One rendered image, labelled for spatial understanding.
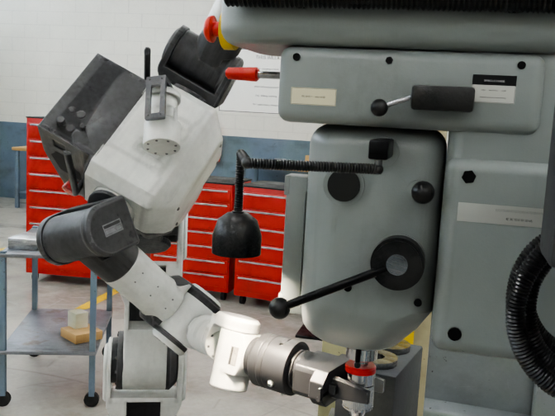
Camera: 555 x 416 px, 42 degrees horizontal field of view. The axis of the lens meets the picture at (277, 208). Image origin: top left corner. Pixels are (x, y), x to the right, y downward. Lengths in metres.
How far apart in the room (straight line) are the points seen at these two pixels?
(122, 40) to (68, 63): 0.95
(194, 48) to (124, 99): 0.18
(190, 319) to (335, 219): 0.54
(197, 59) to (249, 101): 8.97
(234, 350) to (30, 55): 10.85
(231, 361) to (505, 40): 0.65
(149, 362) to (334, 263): 0.87
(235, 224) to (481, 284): 0.34
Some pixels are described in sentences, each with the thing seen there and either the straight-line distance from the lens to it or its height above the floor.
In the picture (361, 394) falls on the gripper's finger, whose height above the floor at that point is 1.24.
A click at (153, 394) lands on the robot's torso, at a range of 1.86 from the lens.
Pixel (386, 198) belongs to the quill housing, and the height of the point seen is 1.54.
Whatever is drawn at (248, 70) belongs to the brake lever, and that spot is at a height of 1.71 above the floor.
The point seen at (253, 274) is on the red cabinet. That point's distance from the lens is 5.92.
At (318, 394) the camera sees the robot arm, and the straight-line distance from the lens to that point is 1.10.
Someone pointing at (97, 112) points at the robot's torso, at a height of 1.62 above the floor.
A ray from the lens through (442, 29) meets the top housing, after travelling 0.93.
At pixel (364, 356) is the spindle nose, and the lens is 1.10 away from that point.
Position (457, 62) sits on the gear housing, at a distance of 0.94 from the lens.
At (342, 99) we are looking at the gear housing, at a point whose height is 1.66.
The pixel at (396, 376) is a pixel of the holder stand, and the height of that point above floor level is 1.14.
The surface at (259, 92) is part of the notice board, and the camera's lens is 10.41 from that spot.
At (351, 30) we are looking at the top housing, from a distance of 0.94.
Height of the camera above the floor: 1.65
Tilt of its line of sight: 8 degrees down
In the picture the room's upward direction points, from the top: 3 degrees clockwise
